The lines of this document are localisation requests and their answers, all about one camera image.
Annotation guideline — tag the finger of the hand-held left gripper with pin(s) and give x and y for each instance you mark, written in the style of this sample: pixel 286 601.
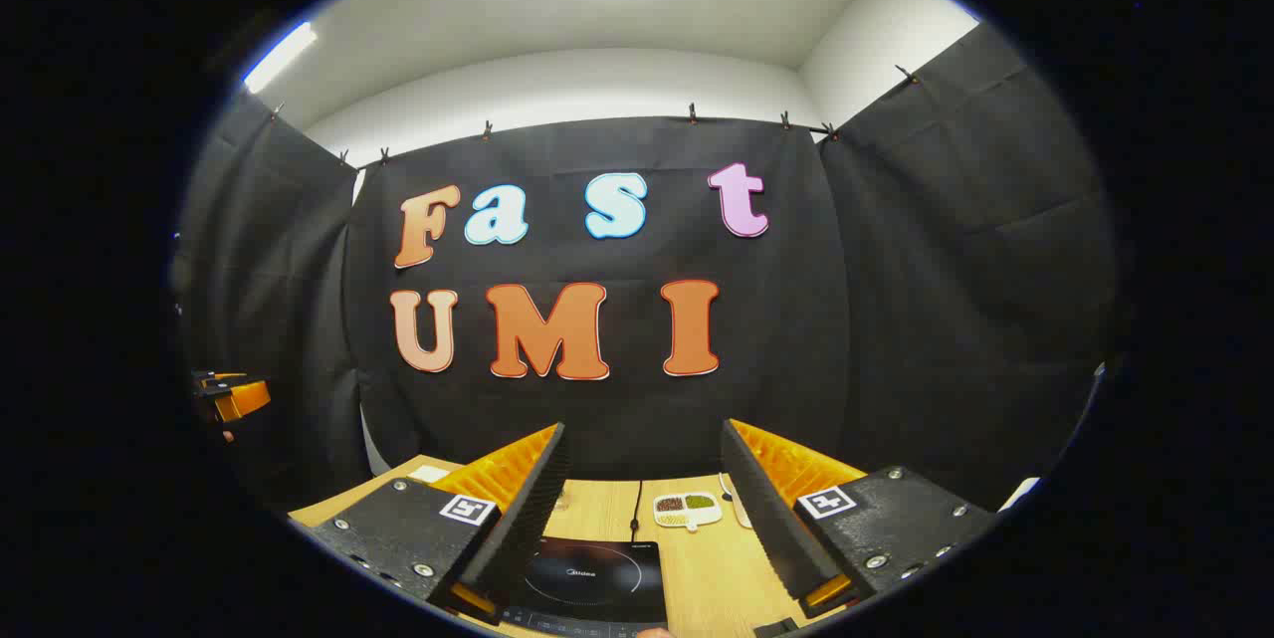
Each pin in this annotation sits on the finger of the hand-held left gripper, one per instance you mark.
pixel 244 401

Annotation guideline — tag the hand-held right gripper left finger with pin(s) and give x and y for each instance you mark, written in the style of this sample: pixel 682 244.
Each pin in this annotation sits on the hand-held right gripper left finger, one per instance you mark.
pixel 523 529

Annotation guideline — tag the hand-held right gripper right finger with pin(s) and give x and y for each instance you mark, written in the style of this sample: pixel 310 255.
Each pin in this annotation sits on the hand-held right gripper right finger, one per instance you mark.
pixel 771 519

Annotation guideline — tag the black induction cooktop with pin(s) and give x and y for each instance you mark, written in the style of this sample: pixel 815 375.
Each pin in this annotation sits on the black induction cooktop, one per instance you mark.
pixel 597 578

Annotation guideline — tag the white divided plate of beans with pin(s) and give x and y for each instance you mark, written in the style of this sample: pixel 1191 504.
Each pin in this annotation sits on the white divided plate of beans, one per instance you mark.
pixel 687 509

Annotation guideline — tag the black backdrop cloth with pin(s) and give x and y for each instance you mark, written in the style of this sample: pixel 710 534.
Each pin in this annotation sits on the black backdrop cloth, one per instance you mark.
pixel 796 319

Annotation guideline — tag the row of black cloth clips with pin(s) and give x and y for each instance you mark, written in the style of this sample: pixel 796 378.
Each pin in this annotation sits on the row of black cloth clips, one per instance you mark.
pixel 692 113

